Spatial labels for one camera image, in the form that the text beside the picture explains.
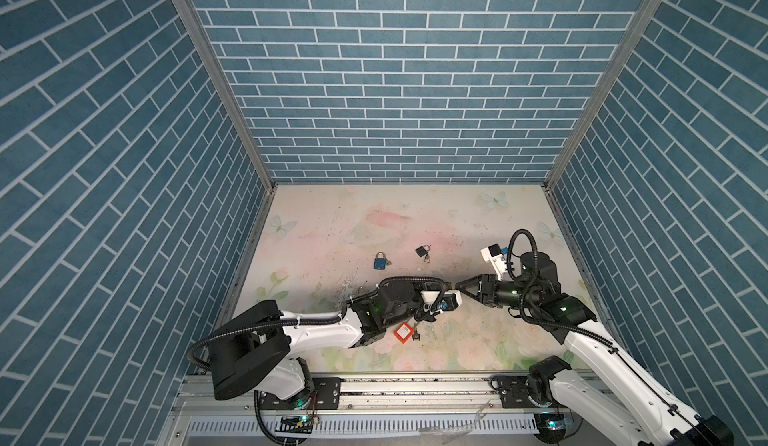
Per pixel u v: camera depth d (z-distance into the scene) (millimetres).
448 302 611
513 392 737
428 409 724
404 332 825
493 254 707
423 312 643
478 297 666
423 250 1016
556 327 550
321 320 541
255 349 424
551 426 703
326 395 744
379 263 968
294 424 716
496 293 656
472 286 730
